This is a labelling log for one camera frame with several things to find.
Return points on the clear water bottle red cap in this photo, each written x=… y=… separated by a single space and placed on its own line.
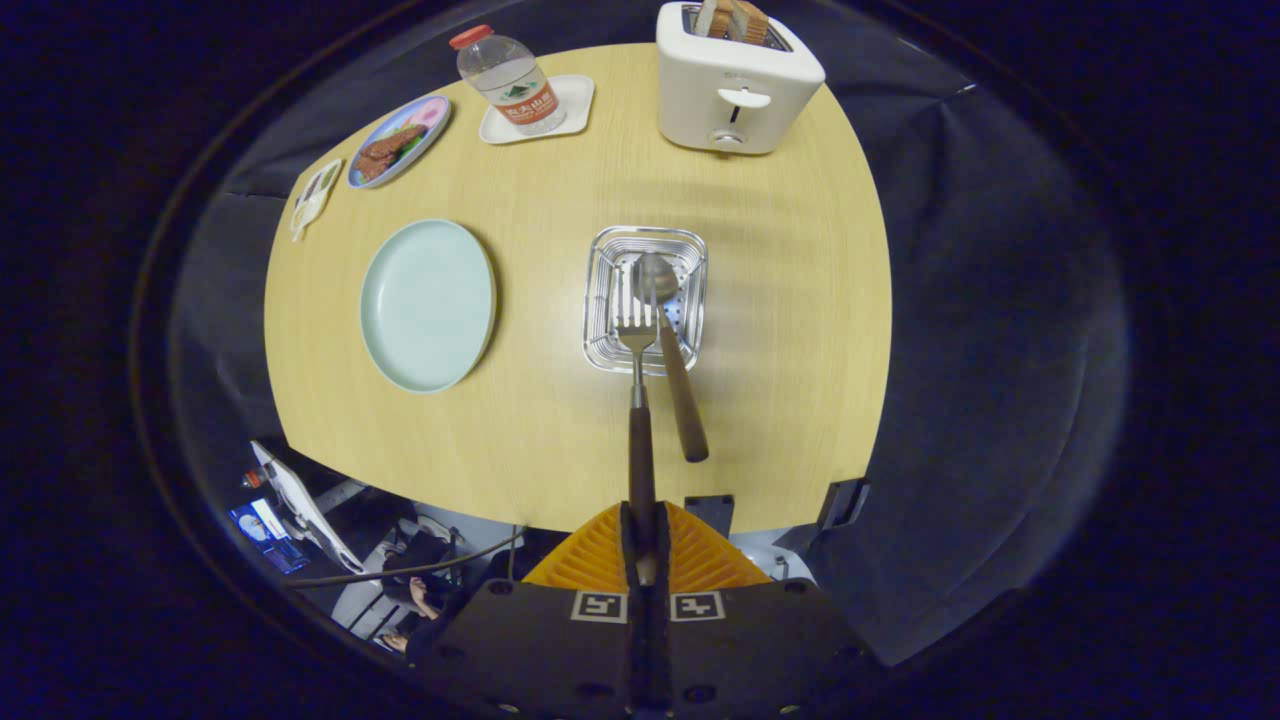
x=510 y=85

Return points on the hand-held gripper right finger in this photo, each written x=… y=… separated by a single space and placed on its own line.
x=740 y=640

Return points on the blue box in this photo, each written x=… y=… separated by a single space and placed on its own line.
x=265 y=530

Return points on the light green plate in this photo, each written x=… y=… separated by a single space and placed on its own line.
x=428 y=305

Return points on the white toaster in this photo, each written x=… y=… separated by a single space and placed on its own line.
x=730 y=90

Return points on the blue patterned plate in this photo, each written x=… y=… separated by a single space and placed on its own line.
x=430 y=112

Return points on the small white sauce dish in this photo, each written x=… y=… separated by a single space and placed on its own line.
x=315 y=198

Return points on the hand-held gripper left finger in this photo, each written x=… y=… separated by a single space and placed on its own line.
x=540 y=640

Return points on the white device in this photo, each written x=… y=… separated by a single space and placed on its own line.
x=300 y=505

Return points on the black table bracket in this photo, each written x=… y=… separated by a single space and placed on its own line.
x=845 y=502
x=710 y=512

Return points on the toasted bread slice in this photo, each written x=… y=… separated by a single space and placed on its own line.
x=752 y=22
x=714 y=18

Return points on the white square tray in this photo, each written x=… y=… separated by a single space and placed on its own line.
x=575 y=100

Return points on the brown meat slices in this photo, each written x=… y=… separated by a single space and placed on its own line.
x=385 y=150

